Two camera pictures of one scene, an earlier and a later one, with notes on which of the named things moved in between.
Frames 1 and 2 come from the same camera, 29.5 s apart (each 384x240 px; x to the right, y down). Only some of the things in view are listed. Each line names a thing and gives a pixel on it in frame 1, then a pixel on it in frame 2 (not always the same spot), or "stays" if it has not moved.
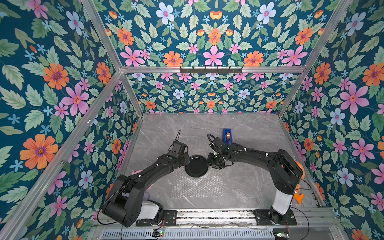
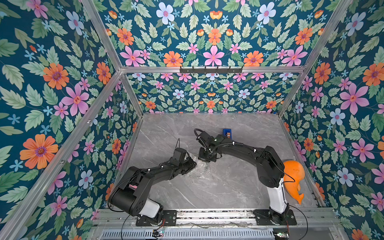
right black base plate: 263,217 stays
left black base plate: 166,218 stays
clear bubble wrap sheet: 211,184 to 202,170
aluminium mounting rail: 232,218 stays
